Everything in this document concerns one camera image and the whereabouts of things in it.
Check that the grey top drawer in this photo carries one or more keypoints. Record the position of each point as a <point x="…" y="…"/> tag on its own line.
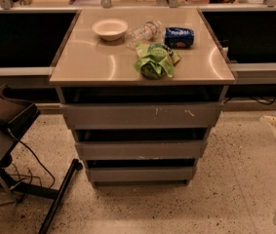
<point x="128" y="116"/>

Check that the grey drawer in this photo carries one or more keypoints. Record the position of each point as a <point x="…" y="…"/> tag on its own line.
<point x="140" y="150"/>
<point x="128" y="116"/>
<point x="140" y="174"/>

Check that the grey middle drawer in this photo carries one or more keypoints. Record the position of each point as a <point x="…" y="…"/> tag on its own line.
<point x="140" y="150"/>

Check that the grey drawer cabinet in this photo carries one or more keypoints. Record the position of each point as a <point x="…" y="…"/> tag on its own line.
<point x="90" y="71"/>

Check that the grey bottom drawer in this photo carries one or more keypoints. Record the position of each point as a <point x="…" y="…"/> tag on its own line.
<point x="140" y="174"/>

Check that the blue soda can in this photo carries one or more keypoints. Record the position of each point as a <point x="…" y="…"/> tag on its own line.
<point x="178" y="37"/>

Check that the green chip bag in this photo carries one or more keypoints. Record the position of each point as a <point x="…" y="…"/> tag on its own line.
<point x="156" y="61"/>

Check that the clear plastic bottle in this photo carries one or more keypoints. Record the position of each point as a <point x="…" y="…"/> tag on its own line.
<point x="145" y="32"/>

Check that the white bowl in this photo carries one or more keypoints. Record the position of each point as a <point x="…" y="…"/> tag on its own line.
<point x="110" y="29"/>

